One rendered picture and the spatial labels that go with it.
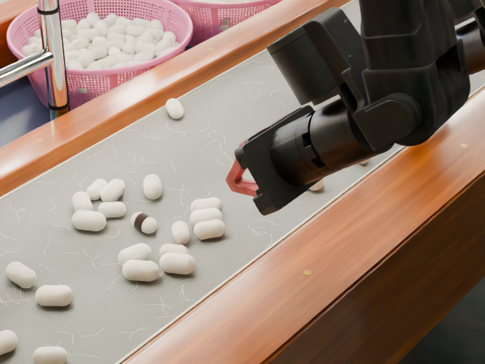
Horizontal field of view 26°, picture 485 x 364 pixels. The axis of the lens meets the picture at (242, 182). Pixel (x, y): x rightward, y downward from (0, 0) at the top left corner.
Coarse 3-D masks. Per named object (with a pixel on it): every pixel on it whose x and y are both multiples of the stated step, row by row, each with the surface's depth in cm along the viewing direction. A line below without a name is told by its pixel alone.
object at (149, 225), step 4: (136, 212) 115; (140, 212) 115; (132, 216) 115; (136, 216) 115; (132, 220) 115; (144, 220) 114; (148, 220) 114; (152, 220) 114; (132, 224) 115; (144, 224) 114; (148, 224) 114; (152, 224) 114; (156, 224) 114; (144, 228) 114; (148, 228) 114; (152, 228) 114; (156, 228) 114; (144, 232) 114; (148, 232) 114; (152, 232) 114
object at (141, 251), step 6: (132, 246) 110; (138, 246) 110; (144, 246) 110; (120, 252) 109; (126, 252) 109; (132, 252) 109; (138, 252) 109; (144, 252) 109; (150, 252) 110; (120, 258) 109; (126, 258) 109; (132, 258) 109; (138, 258) 109; (144, 258) 109
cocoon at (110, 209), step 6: (102, 204) 117; (108, 204) 117; (114, 204) 117; (120, 204) 117; (102, 210) 116; (108, 210) 116; (114, 210) 116; (120, 210) 116; (108, 216) 117; (114, 216) 117; (120, 216) 117
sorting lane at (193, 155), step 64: (256, 64) 148; (128, 128) 134; (192, 128) 134; (256, 128) 134; (64, 192) 122; (128, 192) 122; (192, 192) 122; (320, 192) 122; (0, 256) 112; (64, 256) 112; (256, 256) 111; (0, 320) 103; (64, 320) 103; (128, 320) 103
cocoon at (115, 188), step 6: (114, 180) 120; (120, 180) 120; (108, 186) 119; (114, 186) 119; (120, 186) 120; (102, 192) 119; (108, 192) 118; (114, 192) 119; (120, 192) 119; (102, 198) 119; (108, 198) 118; (114, 198) 119
